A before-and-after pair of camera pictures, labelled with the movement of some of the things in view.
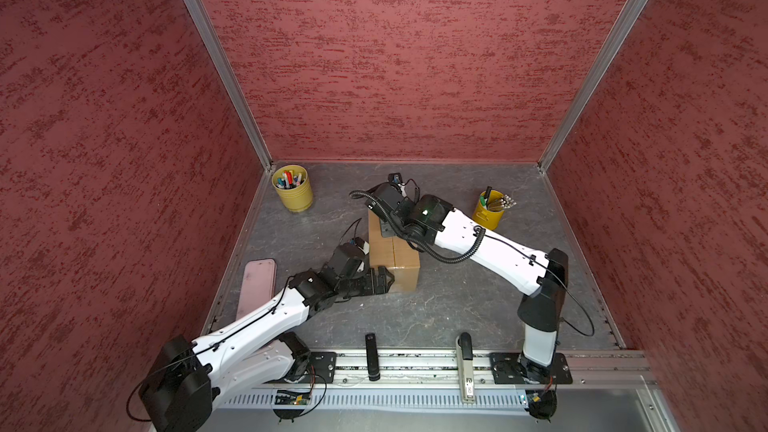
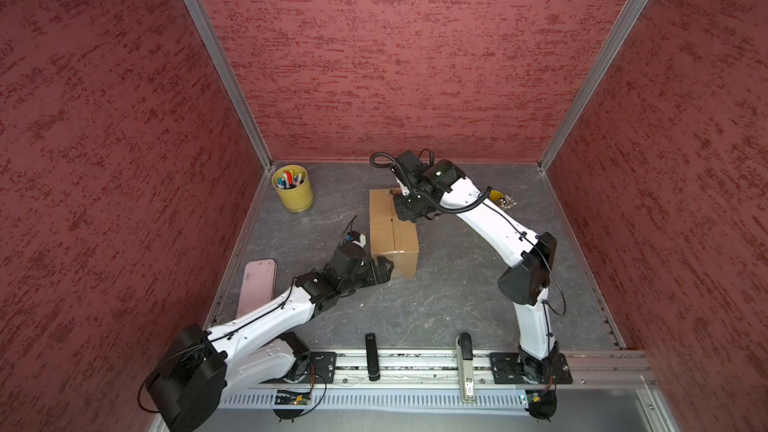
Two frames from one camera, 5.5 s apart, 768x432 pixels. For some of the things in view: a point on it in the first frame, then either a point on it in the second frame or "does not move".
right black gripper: x=386 y=229 to x=406 y=212
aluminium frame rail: x=428 y=370 does not move
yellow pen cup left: x=293 y=187 does not move
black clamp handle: x=371 y=357 does not move
